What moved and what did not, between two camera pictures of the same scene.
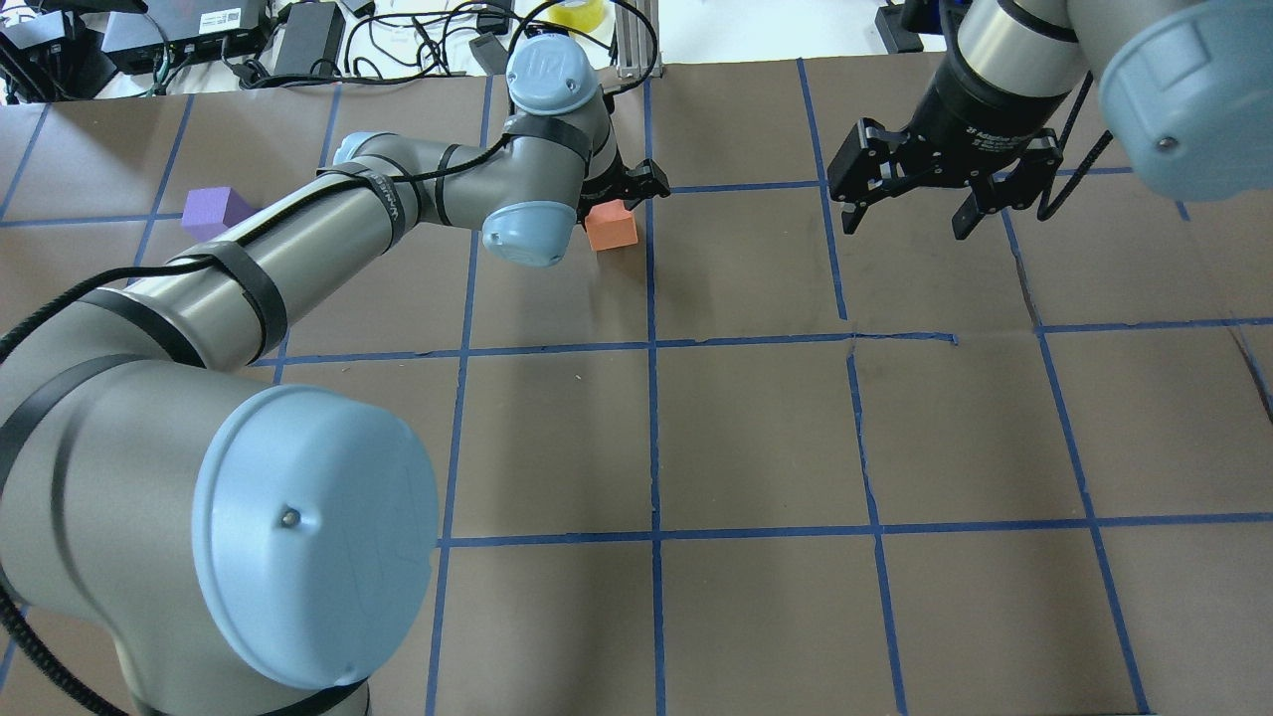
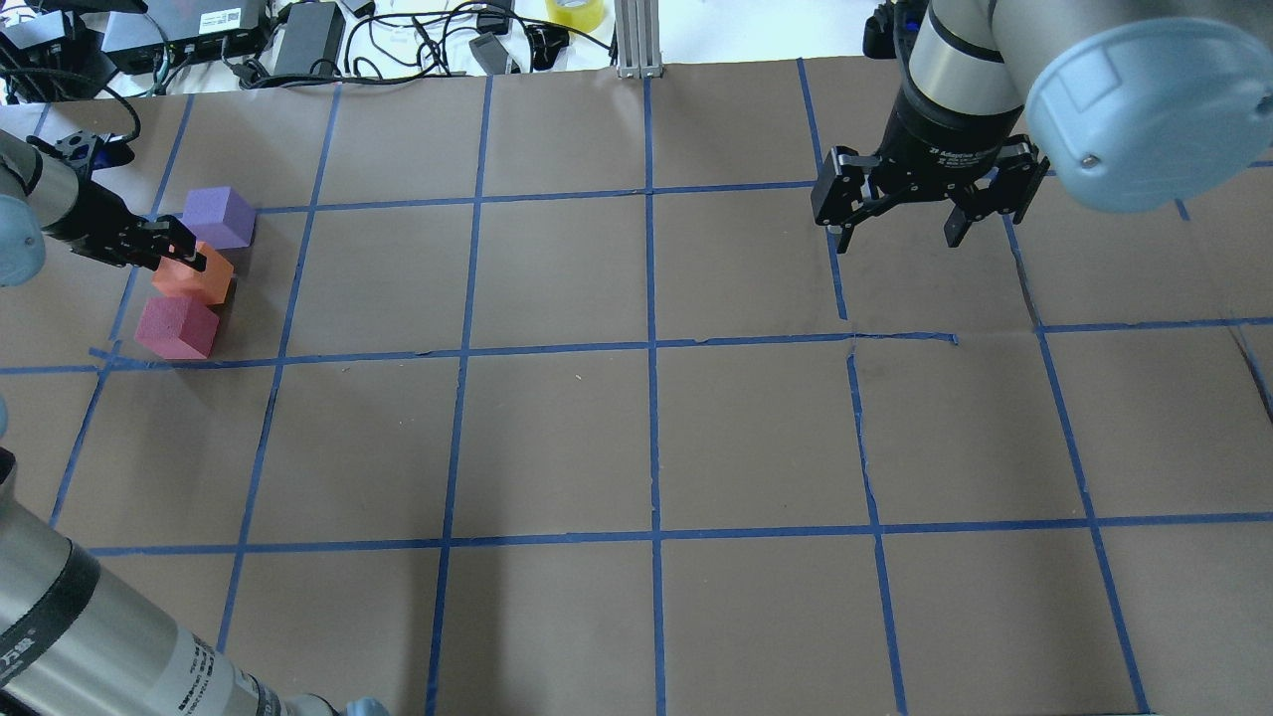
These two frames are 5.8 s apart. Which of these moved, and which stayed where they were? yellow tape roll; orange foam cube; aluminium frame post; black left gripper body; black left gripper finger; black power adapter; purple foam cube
Moved: orange foam cube; black left gripper finger; black left gripper body
Stayed: black power adapter; purple foam cube; yellow tape roll; aluminium frame post
